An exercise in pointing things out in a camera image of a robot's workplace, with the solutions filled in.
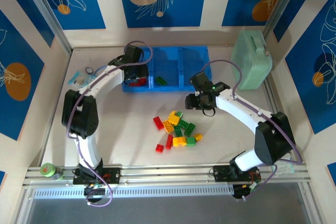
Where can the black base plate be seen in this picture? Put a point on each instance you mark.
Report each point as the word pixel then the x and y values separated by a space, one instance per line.
pixel 113 175
pixel 221 174

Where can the clear teal plastic packet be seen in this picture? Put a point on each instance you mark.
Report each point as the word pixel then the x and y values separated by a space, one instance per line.
pixel 286 168

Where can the green tape roll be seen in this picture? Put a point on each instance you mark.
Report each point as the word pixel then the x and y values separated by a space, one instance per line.
pixel 48 169

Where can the green rounded lego brick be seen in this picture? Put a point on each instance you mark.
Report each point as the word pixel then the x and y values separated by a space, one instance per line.
pixel 179 114

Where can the blue three-compartment bin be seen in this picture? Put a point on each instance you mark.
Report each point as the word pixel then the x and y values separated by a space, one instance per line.
pixel 170 61

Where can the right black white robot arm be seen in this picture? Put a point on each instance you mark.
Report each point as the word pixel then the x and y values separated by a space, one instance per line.
pixel 273 140

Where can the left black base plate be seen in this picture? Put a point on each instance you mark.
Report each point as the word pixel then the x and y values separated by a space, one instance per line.
pixel 113 175

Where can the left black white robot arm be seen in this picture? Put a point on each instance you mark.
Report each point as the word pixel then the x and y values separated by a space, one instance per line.
pixel 81 113

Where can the aluminium frame post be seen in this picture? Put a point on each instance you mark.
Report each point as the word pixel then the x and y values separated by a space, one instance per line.
pixel 281 3
pixel 49 14

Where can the red lego brick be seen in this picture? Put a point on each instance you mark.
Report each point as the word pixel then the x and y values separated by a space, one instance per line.
pixel 159 148
pixel 158 123
pixel 169 142
pixel 143 81
pixel 133 84

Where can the blue plastic packet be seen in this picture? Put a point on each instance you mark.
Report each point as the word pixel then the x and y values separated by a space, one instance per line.
pixel 78 79

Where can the aluminium mounting rail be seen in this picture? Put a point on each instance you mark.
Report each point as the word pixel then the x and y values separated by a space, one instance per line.
pixel 170 174

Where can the yellow lego brick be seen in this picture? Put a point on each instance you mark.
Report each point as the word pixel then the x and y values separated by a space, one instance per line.
pixel 173 116
pixel 174 121
pixel 179 141
pixel 198 137
pixel 168 126

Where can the mint green zip case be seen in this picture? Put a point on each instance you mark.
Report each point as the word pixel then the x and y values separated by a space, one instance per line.
pixel 249 58

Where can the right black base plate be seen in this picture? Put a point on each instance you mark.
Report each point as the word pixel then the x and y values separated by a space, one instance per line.
pixel 221 174

